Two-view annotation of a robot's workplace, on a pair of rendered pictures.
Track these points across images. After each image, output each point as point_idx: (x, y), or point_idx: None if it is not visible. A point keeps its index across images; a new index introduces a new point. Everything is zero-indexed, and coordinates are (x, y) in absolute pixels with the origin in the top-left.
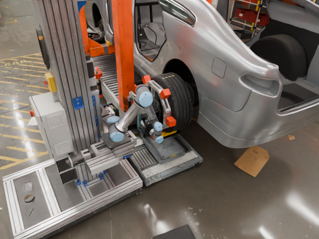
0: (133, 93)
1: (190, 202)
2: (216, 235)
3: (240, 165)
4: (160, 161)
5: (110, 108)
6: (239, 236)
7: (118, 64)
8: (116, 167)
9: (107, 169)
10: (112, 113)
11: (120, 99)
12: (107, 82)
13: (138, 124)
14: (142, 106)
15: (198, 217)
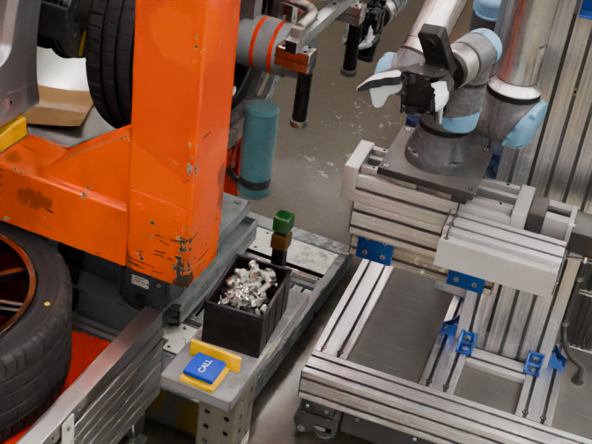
0: (307, 15)
1: (307, 178)
2: (347, 128)
3: (70, 117)
4: (256, 224)
5: (354, 159)
6: (314, 101)
7: (223, 18)
8: (409, 286)
9: (442, 301)
10: (370, 144)
11: (206, 217)
12: None
13: (271, 167)
14: None
15: (335, 158)
